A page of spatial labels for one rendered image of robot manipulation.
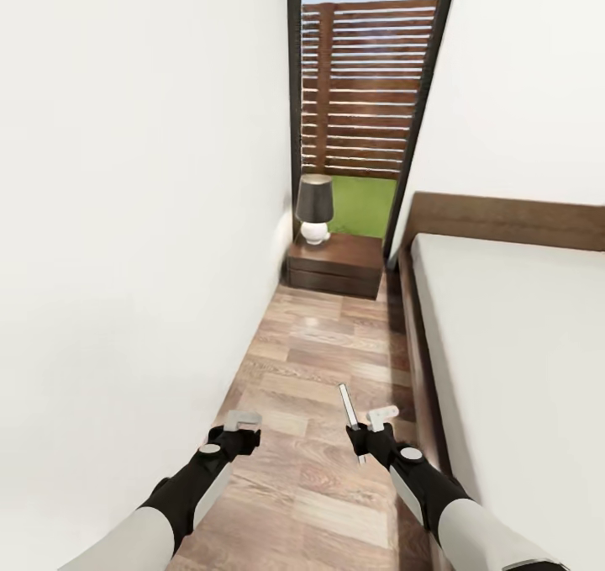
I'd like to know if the hardback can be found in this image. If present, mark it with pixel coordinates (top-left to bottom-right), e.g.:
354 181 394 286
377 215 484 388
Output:
339 383 366 465

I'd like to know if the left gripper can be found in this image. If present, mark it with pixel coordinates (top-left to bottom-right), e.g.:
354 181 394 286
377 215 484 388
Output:
208 426 261 460

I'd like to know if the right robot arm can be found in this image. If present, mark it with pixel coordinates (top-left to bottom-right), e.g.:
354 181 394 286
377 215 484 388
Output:
345 404 572 571

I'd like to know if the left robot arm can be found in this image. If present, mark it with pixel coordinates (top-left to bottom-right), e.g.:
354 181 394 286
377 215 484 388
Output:
56 410 263 571

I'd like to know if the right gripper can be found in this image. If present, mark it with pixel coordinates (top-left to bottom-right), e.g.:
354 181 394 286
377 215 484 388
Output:
345 422 393 461

